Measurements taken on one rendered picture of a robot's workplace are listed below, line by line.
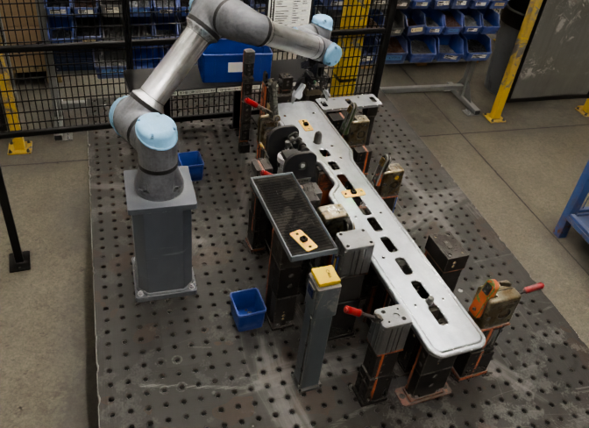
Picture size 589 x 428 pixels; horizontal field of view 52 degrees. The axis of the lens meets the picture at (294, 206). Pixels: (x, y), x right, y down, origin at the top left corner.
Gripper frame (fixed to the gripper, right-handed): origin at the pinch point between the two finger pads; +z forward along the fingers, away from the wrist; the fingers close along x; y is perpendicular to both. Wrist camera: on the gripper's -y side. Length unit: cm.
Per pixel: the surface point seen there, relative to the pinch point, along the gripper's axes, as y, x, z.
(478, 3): -146, 187, 21
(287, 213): 70, -34, -5
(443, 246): 82, 15, 8
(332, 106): -12.7, 17.5, 11.1
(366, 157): 21.8, 18.2, 14.4
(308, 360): 99, -35, 26
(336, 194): 45.6, -6.0, 10.8
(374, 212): 58, 3, 11
